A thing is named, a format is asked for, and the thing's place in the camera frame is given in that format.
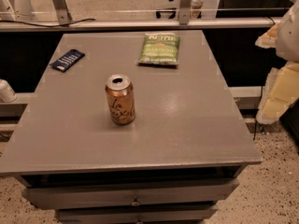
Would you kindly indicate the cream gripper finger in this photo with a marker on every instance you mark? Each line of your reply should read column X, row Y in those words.
column 268, row 39
column 281, row 90

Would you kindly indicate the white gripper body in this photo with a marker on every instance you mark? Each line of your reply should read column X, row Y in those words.
column 290, row 36

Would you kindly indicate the orange LaCroix soda can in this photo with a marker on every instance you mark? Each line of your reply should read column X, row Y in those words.
column 120, row 98

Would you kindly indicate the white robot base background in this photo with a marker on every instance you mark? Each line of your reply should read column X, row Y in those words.
column 16, row 10

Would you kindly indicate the green chip bag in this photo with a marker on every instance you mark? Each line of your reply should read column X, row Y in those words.
column 160, row 49

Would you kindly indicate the grey drawer cabinet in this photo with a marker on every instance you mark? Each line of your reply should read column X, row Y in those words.
column 114, row 142

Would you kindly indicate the lower grey drawer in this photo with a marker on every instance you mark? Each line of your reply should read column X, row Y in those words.
column 144, row 214

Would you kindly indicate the grey drawer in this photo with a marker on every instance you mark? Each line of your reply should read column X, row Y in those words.
column 134, row 194
column 144, row 214

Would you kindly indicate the dark blue snack packet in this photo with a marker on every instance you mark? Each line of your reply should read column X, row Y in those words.
column 67, row 60

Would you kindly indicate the upper grey drawer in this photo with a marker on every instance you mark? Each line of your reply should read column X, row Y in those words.
column 134, row 194

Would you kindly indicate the white cylinder at left edge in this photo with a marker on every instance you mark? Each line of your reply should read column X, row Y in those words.
column 7, row 94

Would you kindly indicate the metal frame rail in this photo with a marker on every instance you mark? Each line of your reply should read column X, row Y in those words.
column 117, row 14

